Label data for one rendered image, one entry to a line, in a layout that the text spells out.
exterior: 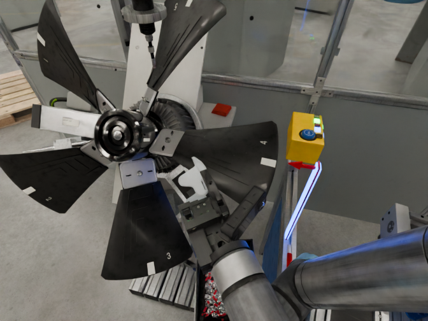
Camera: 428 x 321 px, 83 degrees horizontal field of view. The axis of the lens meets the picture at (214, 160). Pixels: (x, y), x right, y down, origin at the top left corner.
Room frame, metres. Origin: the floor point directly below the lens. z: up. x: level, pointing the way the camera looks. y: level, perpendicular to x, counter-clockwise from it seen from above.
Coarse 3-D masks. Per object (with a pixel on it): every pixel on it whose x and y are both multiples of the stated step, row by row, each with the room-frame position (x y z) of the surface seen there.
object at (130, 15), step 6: (126, 6) 0.45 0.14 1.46; (132, 6) 0.45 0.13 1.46; (156, 6) 0.45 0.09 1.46; (162, 6) 0.45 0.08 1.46; (126, 12) 0.42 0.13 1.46; (132, 12) 0.42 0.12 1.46; (138, 12) 0.42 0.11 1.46; (144, 12) 0.42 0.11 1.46; (150, 12) 0.42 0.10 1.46; (156, 12) 0.42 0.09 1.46; (162, 12) 0.42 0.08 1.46; (126, 18) 0.41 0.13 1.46; (132, 18) 0.41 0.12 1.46; (138, 18) 0.40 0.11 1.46; (144, 18) 0.40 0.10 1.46; (150, 18) 0.41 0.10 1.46; (156, 18) 0.41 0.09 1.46; (162, 18) 0.42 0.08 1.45
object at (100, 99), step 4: (96, 92) 0.52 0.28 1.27; (100, 92) 0.51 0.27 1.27; (100, 96) 0.51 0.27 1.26; (100, 100) 0.52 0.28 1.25; (104, 100) 0.50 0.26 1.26; (100, 104) 0.53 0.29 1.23; (108, 104) 0.49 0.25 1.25; (100, 108) 0.54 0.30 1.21; (108, 108) 0.50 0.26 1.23; (112, 108) 0.48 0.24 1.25
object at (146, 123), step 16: (112, 112) 0.44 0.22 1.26; (128, 112) 0.44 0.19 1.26; (96, 128) 0.43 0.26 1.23; (112, 128) 0.43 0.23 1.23; (128, 128) 0.42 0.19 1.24; (144, 128) 0.43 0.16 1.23; (160, 128) 0.50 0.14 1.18; (96, 144) 0.40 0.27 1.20; (112, 144) 0.40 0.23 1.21; (128, 144) 0.40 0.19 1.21; (144, 144) 0.40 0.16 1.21; (112, 160) 0.38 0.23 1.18; (128, 160) 0.38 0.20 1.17
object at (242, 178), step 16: (224, 128) 0.47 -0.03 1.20; (240, 128) 0.47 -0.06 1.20; (256, 128) 0.46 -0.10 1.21; (272, 128) 0.45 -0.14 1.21; (192, 144) 0.42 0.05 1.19; (208, 144) 0.42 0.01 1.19; (224, 144) 0.42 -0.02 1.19; (240, 144) 0.41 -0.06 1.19; (256, 144) 0.41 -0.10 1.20; (272, 144) 0.41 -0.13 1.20; (176, 160) 0.37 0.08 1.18; (192, 160) 0.37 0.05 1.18; (208, 160) 0.37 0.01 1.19; (224, 160) 0.37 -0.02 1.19; (240, 160) 0.37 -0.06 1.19; (256, 160) 0.37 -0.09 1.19; (224, 176) 0.33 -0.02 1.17; (240, 176) 0.33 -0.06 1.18; (256, 176) 0.33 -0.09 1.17; (272, 176) 0.33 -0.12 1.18; (224, 192) 0.30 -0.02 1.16; (240, 192) 0.30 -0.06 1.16
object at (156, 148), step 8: (160, 136) 0.45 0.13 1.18; (168, 136) 0.46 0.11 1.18; (176, 136) 0.46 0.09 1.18; (152, 144) 0.43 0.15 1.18; (160, 144) 0.43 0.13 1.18; (168, 144) 0.43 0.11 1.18; (176, 144) 0.43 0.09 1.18; (152, 152) 0.40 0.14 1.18; (160, 152) 0.40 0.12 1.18; (168, 152) 0.40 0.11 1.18
